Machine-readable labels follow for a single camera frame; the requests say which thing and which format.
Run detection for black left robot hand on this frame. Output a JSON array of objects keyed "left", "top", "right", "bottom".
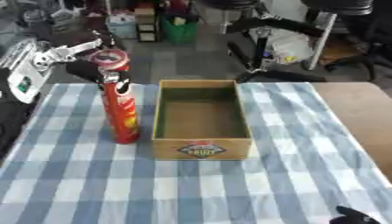
[{"left": 52, "top": 29, "right": 134, "bottom": 96}]

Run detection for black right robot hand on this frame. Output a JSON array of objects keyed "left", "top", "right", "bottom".
[{"left": 327, "top": 205, "right": 386, "bottom": 224}]

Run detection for red cylindrical chips can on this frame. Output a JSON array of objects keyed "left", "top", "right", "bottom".
[{"left": 88, "top": 48, "right": 143, "bottom": 145}]

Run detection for pale blue storage box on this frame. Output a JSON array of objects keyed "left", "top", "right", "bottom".
[{"left": 104, "top": 12, "right": 140, "bottom": 39}]

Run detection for tan cardboard box green inside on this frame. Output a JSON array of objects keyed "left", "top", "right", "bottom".
[{"left": 150, "top": 79, "right": 255, "bottom": 161}]

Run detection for stacked brown and white boxes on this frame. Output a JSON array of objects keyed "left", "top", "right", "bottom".
[{"left": 133, "top": 6, "right": 163, "bottom": 44}]

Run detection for green bag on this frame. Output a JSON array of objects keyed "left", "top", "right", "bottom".
[{"left": 159, "top": 13, "right": 201, "bottom": 45}]

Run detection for black office chair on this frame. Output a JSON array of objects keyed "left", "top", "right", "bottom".
[{"left": 301, "top": 0, "right": 392, "bottom": 82}]

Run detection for black tripod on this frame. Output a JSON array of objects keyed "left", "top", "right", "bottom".
[{"left": 223, "top": 5, "right": 330, "bottom": 84}]

